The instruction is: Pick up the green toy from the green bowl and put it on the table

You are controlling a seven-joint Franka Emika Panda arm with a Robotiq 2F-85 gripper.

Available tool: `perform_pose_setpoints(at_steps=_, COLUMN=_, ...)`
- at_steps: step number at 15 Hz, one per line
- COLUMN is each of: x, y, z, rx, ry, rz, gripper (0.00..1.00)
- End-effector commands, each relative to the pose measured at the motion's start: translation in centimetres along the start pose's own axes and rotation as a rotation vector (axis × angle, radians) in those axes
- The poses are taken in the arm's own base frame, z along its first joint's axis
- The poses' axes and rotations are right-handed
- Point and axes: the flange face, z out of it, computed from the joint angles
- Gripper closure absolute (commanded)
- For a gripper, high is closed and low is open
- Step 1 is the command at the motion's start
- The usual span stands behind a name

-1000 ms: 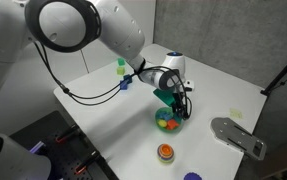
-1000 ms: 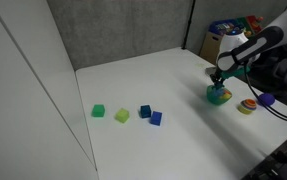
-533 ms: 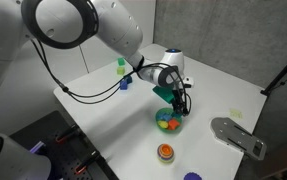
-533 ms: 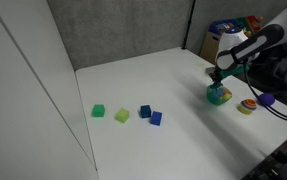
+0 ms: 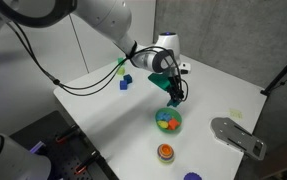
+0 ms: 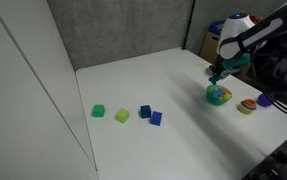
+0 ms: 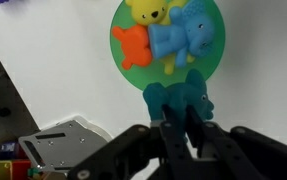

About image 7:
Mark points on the green bowl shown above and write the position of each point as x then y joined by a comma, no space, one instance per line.
213,63

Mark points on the yellow bear toy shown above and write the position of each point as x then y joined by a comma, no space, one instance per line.
146,10

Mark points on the blue elephant toy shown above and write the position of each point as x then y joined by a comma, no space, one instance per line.
183,33

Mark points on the purple toy block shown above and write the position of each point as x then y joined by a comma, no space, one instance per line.
9,150

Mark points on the teal green elephant toy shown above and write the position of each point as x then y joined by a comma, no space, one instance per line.
179,95

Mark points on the dark slanted panel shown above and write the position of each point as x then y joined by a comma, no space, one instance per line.
3,100

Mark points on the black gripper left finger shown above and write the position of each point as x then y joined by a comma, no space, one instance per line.
173,133

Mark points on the silver metal mounting plate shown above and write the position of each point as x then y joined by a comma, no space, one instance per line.
69,146

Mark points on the orange animal toy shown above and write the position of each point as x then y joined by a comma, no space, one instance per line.
134,46

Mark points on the yellow toy block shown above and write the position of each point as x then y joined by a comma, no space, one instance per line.
0,170

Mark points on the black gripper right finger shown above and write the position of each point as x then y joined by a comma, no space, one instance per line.
216,143

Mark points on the red toy block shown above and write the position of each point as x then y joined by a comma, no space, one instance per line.
21,170

